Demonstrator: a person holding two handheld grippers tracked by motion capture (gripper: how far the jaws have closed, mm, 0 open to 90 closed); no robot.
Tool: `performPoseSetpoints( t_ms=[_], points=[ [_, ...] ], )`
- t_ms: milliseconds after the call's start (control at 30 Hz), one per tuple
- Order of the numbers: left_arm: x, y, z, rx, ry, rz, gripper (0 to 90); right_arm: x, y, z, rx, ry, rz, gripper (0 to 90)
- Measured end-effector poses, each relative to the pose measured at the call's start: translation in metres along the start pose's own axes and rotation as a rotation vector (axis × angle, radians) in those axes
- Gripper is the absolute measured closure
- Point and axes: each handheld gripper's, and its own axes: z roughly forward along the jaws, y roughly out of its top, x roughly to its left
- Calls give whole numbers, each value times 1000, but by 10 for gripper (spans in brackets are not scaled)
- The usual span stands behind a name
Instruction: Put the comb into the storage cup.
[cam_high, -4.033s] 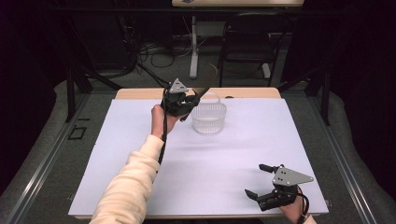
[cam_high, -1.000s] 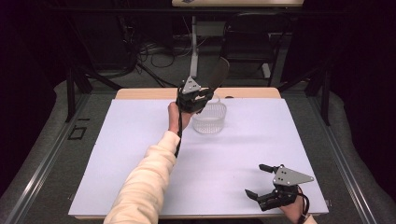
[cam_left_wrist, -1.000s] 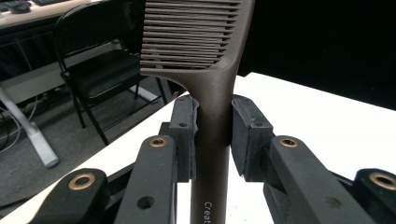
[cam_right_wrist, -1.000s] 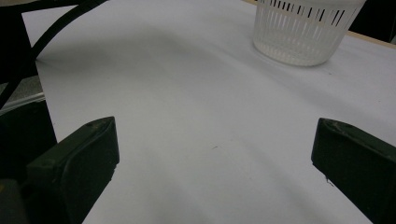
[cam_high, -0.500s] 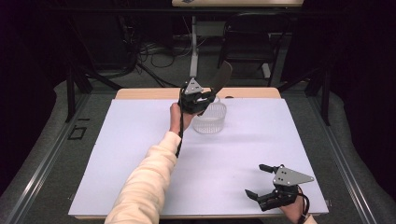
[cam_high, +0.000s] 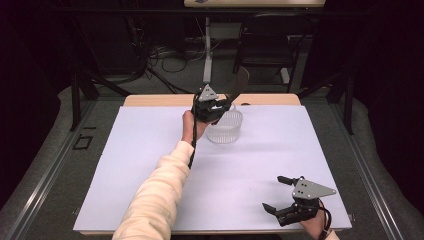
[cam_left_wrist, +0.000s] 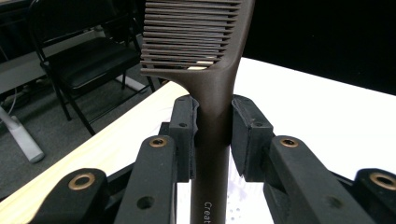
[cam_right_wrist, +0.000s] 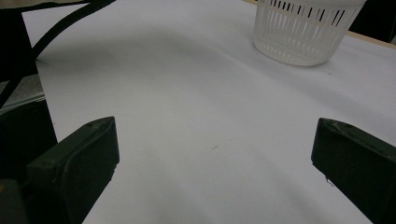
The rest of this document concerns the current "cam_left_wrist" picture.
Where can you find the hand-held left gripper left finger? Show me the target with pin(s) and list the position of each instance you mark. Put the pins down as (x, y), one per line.
(155, 174)

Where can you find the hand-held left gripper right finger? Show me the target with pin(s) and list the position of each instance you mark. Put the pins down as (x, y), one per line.
(280, 174)

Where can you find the dark brown comb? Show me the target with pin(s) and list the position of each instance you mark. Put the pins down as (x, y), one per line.
(211, 109)

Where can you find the wooden table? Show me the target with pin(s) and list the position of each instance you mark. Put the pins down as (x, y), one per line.
(102, 149)

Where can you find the white table mat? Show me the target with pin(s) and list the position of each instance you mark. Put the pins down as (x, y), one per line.
(327, 124)

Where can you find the black folding chair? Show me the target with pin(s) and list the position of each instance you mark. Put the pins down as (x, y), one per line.
(87, 62)

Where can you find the white desk leg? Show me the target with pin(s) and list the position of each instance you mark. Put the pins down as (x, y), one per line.
(21, 140)

